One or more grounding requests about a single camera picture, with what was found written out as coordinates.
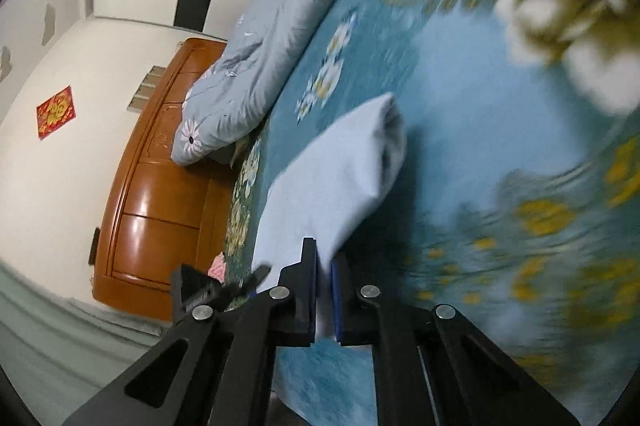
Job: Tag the small black box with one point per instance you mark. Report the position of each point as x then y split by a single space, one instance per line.
94 247

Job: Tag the red wall decoration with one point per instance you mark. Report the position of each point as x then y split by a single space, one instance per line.
55 113

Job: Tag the grey wall switch panel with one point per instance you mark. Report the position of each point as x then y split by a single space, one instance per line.
145 88

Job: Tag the teal floral blanket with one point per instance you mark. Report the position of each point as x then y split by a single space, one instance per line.
475 131

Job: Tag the light blue printed t-shirt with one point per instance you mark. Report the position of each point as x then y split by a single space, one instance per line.
340 166

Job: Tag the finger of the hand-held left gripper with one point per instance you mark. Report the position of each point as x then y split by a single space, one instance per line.
192 286
256 281

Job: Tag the grey-blue floral quilt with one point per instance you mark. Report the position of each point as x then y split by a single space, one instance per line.
240 96

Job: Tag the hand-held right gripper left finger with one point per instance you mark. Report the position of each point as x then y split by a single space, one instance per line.
313 291

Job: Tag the wooden headboard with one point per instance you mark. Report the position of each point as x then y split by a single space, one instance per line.
150 206

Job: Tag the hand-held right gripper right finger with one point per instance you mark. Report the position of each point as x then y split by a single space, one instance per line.
337 301

